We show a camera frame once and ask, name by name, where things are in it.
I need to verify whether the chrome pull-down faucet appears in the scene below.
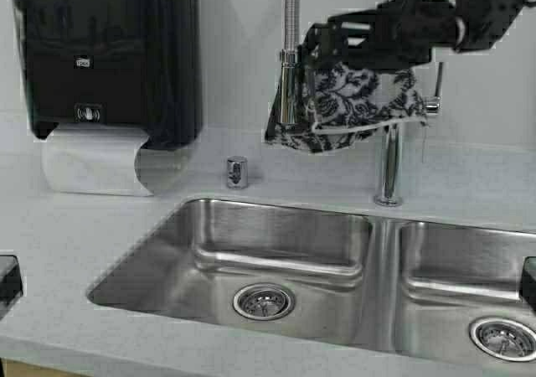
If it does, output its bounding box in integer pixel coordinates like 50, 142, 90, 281
278, 0, 445, 207

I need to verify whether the white paper towel sheet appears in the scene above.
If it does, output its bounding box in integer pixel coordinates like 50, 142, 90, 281
41, 124, 153, 197

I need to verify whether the stainless double sink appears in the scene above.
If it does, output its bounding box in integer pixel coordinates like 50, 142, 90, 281
88, 198, 535, 376

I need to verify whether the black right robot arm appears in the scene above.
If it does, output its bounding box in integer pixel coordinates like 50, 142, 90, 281
298, 0, 535, 73

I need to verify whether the black white floral cloth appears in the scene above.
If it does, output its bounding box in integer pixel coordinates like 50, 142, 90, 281
264, 61, 428, 155

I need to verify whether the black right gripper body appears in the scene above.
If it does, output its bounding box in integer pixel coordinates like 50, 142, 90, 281
299, 6, 459, 73

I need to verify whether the black paper towel dispenser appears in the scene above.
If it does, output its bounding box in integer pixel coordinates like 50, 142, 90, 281
13, 0, 202, 150

